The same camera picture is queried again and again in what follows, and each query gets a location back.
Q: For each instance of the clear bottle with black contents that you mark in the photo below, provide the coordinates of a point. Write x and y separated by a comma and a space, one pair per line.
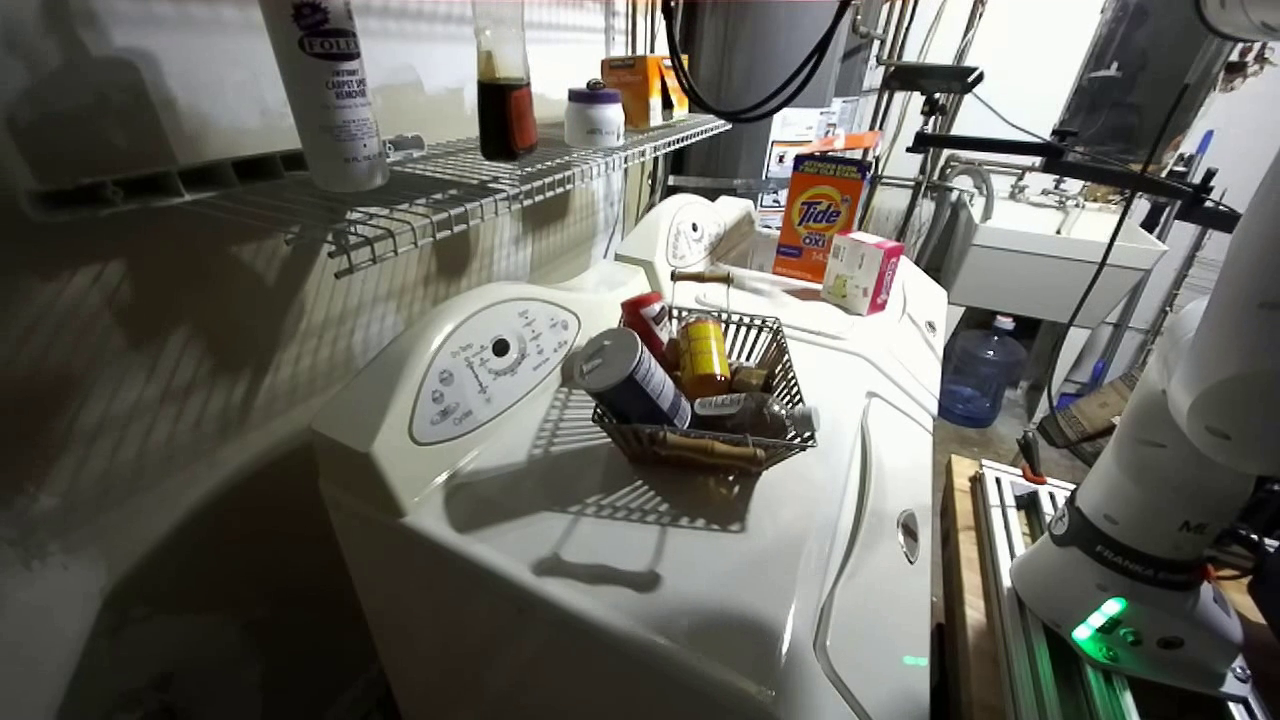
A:
504, 112

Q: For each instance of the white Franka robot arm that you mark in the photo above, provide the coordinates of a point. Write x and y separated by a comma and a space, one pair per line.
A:
1202, 401

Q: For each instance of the amber bottle with yellow label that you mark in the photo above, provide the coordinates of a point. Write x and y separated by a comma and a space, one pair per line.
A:
705, 355

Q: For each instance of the cream white laundry machine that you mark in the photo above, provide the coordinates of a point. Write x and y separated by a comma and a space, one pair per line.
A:
694, 246
664, 572

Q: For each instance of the blue white can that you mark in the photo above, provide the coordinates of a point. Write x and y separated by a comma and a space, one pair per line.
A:
635, 383

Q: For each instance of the red lid white container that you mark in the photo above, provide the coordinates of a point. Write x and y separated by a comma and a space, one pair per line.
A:
645, 323

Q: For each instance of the orange Tide detergent box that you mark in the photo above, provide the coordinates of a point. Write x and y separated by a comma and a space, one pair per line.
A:
820, 222

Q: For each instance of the pink white carton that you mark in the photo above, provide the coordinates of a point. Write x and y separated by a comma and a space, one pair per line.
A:
862, 273

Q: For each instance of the white jar purple lid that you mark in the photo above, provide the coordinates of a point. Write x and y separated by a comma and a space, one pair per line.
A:
595, 119

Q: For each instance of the orange cardboard box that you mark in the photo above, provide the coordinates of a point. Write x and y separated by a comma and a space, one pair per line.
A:
635, 84

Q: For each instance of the blue water jug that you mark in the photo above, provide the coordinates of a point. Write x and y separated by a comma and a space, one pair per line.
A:
987, 374

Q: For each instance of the wooden board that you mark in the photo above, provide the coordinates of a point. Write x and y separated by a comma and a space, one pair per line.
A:
962, 584

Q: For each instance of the white spray can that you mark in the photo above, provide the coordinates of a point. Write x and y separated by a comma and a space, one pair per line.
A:
325, 92

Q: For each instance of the white utility sink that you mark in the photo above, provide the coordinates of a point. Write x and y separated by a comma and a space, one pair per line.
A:
1054, 254

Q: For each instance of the dark grey cylindrical tank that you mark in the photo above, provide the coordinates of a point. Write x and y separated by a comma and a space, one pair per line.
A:
1133, 73

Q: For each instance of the grey cylindrical duct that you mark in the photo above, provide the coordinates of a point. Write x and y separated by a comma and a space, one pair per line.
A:
764, 54

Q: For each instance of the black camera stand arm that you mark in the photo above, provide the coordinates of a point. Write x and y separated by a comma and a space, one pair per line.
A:
1054, 158

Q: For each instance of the aluminium rail frame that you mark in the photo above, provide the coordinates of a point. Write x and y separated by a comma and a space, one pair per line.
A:
1032, 627

